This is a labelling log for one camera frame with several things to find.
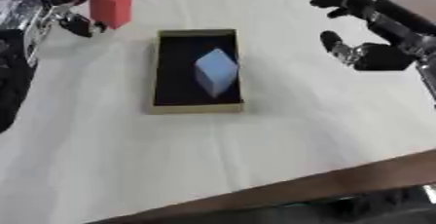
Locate tan box with black inside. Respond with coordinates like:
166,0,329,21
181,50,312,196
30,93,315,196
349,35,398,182
146,28,245,116

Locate red block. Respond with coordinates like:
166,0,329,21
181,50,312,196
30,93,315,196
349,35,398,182
89,0,135,30

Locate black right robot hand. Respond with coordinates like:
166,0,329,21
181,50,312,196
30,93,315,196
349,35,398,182
308,0,436,72

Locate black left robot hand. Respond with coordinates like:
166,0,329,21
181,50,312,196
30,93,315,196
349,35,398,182
42,0,113,39

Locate light blue block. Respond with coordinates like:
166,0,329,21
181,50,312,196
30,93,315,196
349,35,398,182
194,48,240,99

